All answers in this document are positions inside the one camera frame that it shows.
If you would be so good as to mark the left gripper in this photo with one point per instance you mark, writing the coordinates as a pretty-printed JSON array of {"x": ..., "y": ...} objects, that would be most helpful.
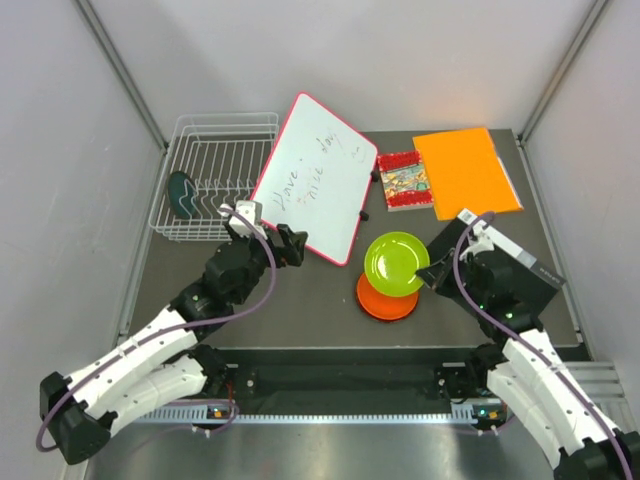
[{"x": 292, "y": 252}]

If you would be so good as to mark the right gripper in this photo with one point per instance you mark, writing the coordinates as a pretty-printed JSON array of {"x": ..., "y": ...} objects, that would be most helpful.
[{"x": 437, "y": 275}]

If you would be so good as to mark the lime green plate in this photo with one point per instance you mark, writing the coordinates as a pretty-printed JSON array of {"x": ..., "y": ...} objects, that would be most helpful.
[{"x": 392, "y": 261}]

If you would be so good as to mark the orange plate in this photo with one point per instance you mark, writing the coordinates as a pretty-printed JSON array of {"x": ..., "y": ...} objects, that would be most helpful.
[{"x": 382, "y": 307}]

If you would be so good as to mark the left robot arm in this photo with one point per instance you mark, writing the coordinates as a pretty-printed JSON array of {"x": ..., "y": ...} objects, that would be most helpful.
[{"x": 168, "y": 359}]

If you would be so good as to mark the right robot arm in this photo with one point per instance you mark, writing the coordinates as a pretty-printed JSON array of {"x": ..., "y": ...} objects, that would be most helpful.
[{"x": 519, "y": 365}]

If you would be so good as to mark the black box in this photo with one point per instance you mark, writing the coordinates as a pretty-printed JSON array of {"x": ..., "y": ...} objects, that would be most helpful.
[{"x": 525, "y": 260}]

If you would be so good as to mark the pink framed whiteboard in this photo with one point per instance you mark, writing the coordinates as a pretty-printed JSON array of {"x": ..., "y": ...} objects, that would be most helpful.
[{"x": 317, "y": 178}]

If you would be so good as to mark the red patterned paperback book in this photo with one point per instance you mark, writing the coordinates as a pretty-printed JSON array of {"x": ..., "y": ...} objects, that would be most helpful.
[{"x": 404, "y": 181}]

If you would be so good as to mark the orange folder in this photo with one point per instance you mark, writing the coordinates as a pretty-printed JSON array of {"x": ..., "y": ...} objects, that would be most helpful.
[{"x": 466, "y": 172}]

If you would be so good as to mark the dark green plate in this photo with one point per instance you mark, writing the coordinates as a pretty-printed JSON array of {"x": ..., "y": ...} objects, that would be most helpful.
[{"x": 182, "y": 195}]

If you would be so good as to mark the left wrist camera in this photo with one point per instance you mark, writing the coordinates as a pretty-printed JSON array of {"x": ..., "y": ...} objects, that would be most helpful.
[{"x": 242, "y": 219}]

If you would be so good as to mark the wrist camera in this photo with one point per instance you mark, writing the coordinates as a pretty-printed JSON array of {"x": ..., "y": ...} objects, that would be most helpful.
[
  {"x": 242, "y": 219},
  {"x": 479, "y": 240}
]

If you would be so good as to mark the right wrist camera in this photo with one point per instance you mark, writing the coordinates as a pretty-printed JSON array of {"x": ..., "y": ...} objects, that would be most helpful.
[{"x": 479, "y": 240}]

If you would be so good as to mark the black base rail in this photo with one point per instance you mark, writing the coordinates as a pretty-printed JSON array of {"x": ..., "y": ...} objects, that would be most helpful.
[{"x": 349, "y": 381}]

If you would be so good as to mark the white wire dish rack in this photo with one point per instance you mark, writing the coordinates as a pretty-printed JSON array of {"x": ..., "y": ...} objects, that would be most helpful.
[{"x": 224, "y": 154}]

